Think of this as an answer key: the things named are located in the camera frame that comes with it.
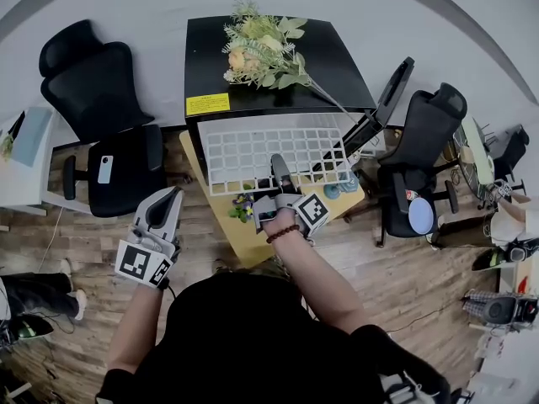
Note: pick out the wooden table with black base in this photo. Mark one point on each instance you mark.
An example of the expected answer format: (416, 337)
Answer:
(252, 242)

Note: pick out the checkered cloth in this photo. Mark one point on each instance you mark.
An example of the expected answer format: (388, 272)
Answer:
(476, 299)

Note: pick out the pale blue round plate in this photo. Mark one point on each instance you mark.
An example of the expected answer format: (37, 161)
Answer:
(422, 216)

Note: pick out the white wire fridge shelf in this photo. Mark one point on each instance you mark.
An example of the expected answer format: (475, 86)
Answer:
(205, 154)

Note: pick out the black mesh office chair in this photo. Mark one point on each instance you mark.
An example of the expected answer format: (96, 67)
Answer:
(97, 91)
(425, 133)

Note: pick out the white desk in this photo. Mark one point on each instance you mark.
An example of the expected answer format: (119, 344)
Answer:
(25, 183)

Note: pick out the plastic bottle with red label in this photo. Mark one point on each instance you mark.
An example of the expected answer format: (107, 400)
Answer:
(410, 194)

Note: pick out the green and black device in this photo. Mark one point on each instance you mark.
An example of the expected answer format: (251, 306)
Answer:
(31, 326)
(490, 259)

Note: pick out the black tablet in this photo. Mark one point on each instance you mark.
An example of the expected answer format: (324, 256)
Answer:
(17, 123)

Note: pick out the small green plant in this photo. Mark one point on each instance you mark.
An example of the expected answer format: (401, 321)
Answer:
(6, 145)

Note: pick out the artificial flower bouquet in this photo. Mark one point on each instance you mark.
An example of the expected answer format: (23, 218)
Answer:
(252, 57)

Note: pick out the person's black shirt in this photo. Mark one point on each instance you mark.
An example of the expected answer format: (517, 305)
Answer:
(252, 343)

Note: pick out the pale teal flat box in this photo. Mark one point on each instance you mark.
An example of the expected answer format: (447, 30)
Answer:
(31, 137)

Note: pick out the round marble table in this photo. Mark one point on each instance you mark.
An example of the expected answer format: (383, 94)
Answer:
(473, 158)

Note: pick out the potted purple flower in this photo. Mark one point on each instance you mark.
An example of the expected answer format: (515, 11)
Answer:
(242, 208)

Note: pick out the person's right forearm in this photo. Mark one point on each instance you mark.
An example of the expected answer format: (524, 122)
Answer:
(320, 284)

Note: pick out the white smartphone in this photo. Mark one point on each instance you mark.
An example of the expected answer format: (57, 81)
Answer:
(105, 168)

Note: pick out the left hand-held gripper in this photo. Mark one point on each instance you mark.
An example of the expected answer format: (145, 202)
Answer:
(135, 263)

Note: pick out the person's left forearm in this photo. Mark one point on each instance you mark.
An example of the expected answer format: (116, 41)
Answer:
(130, 326)

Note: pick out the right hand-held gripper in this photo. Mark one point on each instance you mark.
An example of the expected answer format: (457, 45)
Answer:
(313, 213)

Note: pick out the person's right hand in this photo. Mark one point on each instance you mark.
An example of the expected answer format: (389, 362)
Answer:
(284, 221)

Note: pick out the person's left shoe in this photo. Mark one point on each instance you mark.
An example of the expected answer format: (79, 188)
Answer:
(220, 267)

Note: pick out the black mini fridge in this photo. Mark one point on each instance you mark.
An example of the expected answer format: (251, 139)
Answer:
(328, 70)

